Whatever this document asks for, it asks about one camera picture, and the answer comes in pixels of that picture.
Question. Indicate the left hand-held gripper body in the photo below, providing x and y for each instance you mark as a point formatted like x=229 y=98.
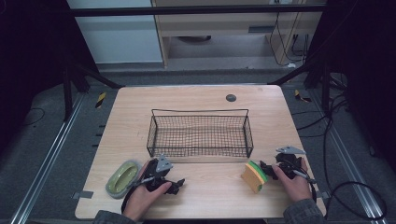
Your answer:
x=162 y=165

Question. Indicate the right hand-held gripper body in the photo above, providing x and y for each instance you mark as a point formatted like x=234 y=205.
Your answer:
x=289 y=160

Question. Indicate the yellow and green sponge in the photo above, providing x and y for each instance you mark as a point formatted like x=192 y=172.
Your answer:
x=252 y=179

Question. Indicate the green soap dish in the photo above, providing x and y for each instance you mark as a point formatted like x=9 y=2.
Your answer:
x=122 y=179

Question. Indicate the person's right hand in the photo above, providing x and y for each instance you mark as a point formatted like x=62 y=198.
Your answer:
x=295 y=188

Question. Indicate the person's left hand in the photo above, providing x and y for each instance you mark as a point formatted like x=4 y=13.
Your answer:
x=140 y=200

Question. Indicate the grey tape piece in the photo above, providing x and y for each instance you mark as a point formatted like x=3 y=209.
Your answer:
x=83 y=194
x=323 y=195

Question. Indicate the black and yellow tape strip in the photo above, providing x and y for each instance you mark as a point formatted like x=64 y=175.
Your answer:
x=301 y=97
x=100 y=100

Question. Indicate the grey table grommet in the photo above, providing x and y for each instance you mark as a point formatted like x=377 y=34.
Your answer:
x=230 y=98

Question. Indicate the black metal stand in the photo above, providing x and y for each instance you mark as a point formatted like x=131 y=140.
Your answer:
x=326 y=90
x=67 y=93

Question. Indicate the white cabinet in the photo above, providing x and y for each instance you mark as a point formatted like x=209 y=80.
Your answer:
x=118 y=40

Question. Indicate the beige wooden desk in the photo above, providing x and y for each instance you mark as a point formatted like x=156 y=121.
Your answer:
x=218 y=25

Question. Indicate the black horizontal metal bar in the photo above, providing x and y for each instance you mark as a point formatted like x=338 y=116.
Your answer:
x=186 y=11

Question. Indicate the aluminium floor rail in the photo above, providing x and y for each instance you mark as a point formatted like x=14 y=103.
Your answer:
x=348 y=155
x=46 y=161

